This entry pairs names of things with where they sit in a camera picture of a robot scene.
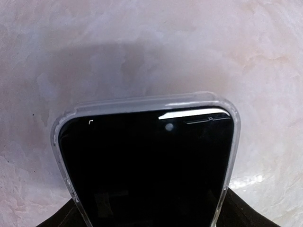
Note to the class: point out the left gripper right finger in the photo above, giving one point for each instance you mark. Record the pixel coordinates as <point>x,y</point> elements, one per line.
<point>236,212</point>

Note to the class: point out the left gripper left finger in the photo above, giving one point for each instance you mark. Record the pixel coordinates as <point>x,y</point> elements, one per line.
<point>67,216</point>

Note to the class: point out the phone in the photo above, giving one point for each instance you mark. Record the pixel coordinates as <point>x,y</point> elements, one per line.
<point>158,161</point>

